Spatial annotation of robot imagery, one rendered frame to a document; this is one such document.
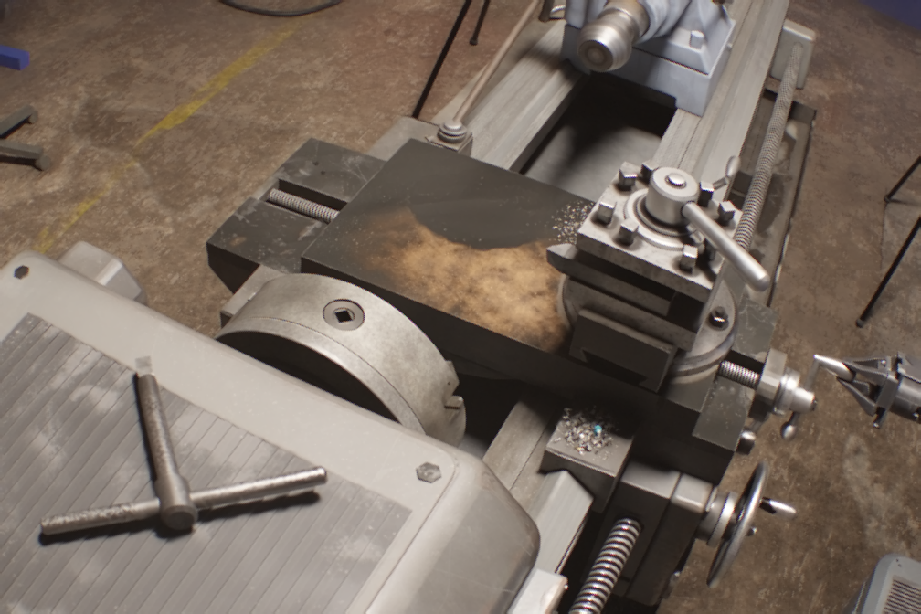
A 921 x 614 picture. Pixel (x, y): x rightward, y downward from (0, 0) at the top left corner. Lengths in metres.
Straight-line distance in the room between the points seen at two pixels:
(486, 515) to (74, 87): 3.20
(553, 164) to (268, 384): 1.33
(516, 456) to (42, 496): 0.80
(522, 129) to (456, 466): 1.23
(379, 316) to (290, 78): 2.67
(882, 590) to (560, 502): 1.03
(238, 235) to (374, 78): 2.07
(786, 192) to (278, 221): 1.53
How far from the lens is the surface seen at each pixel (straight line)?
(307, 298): 0.96
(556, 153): 2.02
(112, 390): 0.73
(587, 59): 1.64
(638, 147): 2.10
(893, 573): 2.17
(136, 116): 3.48
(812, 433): 2.69
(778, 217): 2.61
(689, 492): 1.40
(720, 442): 1.37
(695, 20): 2.03
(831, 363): 1.44
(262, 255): 1.51
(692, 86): 2.02
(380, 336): 0.94
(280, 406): 0.71
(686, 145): 1.94
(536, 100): 1.93
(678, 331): 1.21
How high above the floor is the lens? 1.87
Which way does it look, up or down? 44 degrees down
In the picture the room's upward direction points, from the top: 7 degrees clockwise
